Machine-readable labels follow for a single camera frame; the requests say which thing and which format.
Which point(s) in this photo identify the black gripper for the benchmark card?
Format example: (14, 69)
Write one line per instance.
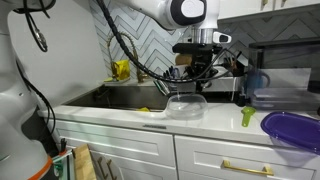
(200, 49)

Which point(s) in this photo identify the silver metal spoon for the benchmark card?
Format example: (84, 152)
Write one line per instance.
(204, 85)

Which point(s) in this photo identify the clear plastic bowl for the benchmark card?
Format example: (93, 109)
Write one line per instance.
(186, 111)

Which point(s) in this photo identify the yellow green plastic spoon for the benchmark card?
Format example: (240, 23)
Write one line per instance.
(246, 118)

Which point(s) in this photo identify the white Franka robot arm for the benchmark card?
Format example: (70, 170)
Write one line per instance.
(13, 126)

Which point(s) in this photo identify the stainless steel sink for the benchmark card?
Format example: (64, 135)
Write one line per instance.
(126, 96)

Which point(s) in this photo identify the white sink front panel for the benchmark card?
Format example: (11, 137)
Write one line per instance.
(113, 143)

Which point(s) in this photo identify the white mug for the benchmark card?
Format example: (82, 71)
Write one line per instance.
(181, 71)

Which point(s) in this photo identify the steel dish rack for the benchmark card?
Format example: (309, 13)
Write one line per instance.
(223, 85)

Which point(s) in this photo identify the round wooden board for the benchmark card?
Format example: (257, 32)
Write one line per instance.
(182, 60)

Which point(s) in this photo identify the metal cutlery holder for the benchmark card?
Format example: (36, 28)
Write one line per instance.
(161, 85)

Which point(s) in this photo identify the small black bottle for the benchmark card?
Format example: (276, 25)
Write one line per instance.
(242, 100)

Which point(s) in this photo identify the blue translucent jug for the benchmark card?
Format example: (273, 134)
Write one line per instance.
(256, 83)

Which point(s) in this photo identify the gold spring faucet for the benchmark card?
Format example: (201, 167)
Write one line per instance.
(137, 71)

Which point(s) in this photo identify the dark label plate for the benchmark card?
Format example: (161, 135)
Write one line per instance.
(154, 126)

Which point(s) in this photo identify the white drawer front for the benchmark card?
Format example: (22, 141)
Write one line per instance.
(206, 156)

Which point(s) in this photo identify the yellow rubber glove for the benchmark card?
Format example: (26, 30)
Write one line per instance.
(120, 70)

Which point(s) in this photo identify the clear storage box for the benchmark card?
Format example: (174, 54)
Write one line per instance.
(286, 100)

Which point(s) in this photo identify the white upper cabinet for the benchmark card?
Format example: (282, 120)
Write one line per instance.
(266, 6)

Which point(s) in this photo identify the purple lidded clear container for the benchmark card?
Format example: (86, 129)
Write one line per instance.
(293, 130)

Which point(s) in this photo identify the white cabinet door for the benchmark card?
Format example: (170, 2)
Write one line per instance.
(140, 171)

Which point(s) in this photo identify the light wooden plank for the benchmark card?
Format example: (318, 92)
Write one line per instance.
(83, 163)

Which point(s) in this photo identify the small black clamp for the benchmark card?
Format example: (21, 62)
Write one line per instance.
(63, 145)

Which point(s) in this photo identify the clear panel with green edge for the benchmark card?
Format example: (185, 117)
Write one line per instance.
(65, 166)

